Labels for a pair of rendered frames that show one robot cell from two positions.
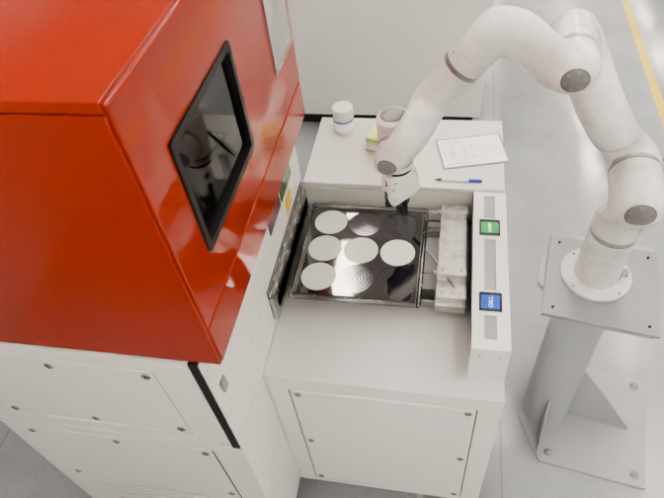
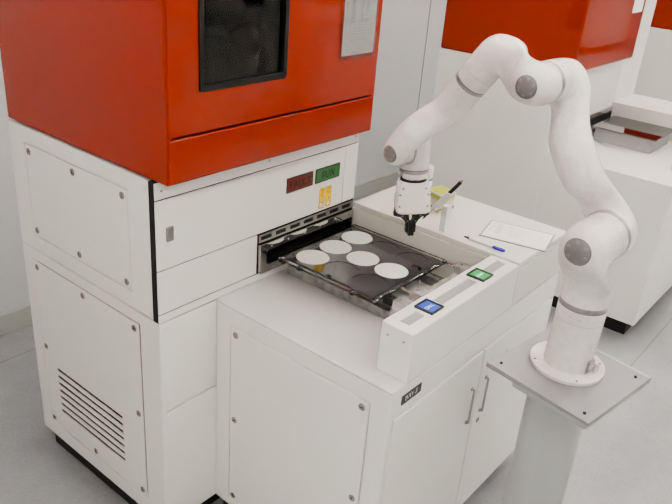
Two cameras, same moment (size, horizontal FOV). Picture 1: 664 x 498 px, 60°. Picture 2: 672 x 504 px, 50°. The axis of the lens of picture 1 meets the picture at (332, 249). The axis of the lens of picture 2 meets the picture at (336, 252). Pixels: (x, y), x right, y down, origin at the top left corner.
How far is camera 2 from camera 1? 111 cm
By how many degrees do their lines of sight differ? 28
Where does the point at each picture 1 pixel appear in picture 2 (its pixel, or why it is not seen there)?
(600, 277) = (559, 350)
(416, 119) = (422, 115)
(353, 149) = not seen: hidden behind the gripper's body
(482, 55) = (477, 67)
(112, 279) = (130, 71)
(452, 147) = (501, 227)
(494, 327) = (415, 320)
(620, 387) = not seen: outside the picture
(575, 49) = (531, 62)
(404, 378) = (323, 346)
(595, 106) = (557, 134)
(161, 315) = (146, 116)
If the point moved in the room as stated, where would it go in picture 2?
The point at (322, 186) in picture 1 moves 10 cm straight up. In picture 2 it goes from (368, 211) to (370, 182)
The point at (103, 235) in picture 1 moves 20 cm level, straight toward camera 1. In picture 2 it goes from (136, 26) to (119, 41)
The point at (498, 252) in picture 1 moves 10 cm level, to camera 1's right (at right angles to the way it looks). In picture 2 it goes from (470, 289) to (507, 298)
